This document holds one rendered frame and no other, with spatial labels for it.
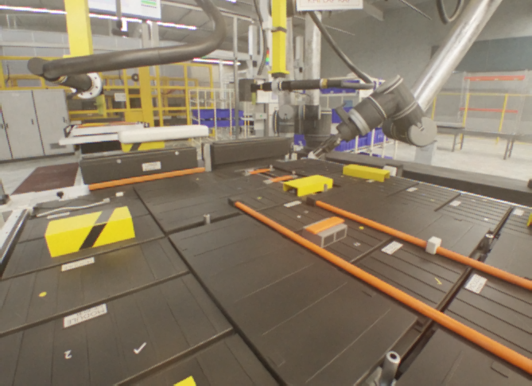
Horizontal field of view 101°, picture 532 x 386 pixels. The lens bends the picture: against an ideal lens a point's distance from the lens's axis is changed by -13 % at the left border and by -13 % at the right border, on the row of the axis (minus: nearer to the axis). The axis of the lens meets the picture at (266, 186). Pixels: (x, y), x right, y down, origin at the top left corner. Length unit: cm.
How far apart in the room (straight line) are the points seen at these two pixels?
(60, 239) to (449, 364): 60
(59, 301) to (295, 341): 33
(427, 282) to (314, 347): 22
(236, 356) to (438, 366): 21
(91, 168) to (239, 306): 79
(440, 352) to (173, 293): 34
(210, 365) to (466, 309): 33
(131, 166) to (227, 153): 40
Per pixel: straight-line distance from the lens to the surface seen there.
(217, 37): 57
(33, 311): 46
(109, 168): 102
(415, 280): 46
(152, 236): 57
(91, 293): 45
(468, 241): 62
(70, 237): 57
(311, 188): 81
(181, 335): 34
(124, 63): 48
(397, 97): 97
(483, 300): 47
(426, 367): 33
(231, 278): 40
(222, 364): 31
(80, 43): 91
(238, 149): 118
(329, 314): 35
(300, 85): 124
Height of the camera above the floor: 125
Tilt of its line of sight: 17 degrees down
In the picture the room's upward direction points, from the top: straight up
